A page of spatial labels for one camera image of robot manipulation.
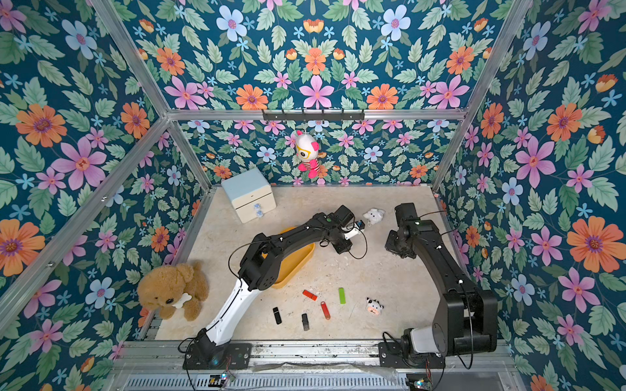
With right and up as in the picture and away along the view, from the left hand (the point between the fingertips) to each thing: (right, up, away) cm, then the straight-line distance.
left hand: (349, 243), depth 98 cm
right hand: (+15, +1, -13) cm, 20 cm away
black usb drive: (-26, -22, -16) cm, 38 cm away
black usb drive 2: (-16, -24, -18) cm, 34 cm away
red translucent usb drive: (-9, -21, -16) cm, 28 cm away
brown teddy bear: (-55, -9, -28) cm, 62 cm away
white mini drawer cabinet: (-41, +20, 0) cm, 45 cm away
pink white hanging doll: (-17, +38, -2) cm, 42 cm away
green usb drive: (-4, -17, -12) cm, 22 cm away
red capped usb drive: (-14, -18, -12) cm, 26 cm away
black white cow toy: (+7, -19, -17) cm, 26 cm away
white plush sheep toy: (+11, +11, +6) cm, 17 cm away
